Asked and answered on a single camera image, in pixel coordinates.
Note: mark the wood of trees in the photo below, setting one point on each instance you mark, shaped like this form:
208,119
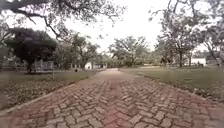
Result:
130,50

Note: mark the white building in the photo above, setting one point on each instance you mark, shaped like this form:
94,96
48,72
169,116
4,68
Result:
198,61

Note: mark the red brick path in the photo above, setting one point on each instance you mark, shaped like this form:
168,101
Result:
113,103

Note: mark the grass lawn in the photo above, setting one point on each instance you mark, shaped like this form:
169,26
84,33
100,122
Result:
30,85
186,78

